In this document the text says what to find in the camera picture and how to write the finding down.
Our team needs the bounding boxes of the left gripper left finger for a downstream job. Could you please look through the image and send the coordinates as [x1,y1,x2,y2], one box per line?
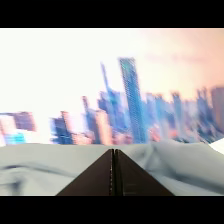
[55,148,115,197]

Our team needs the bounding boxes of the grey T-shirt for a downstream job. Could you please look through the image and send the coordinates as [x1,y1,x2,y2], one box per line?
[0,139,224,197]

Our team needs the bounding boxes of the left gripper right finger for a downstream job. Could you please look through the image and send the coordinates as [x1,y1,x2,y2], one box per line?
[113,148,175,197]

